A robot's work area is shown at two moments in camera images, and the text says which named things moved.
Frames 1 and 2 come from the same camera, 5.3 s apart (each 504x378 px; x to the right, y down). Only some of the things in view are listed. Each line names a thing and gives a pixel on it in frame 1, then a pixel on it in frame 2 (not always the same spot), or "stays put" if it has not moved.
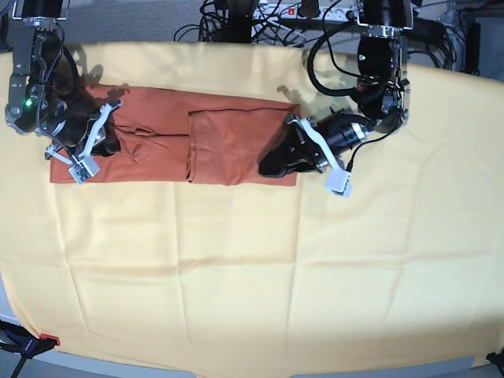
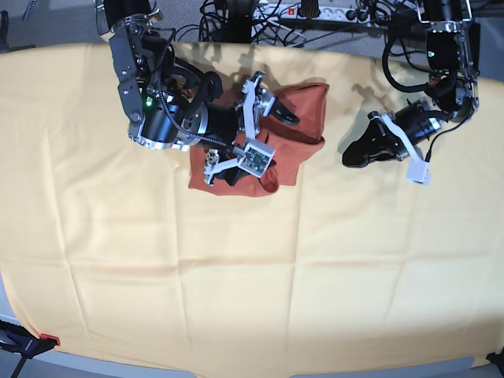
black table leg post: (238, 26) stays put
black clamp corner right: (497, 359) stays put
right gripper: (295, 150) → (380, 142)
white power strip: (294, 12) stays put
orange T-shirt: (166, 137) → (293, 143)
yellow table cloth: (406, 270) stays put
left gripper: (74, 124) → (230, 126)
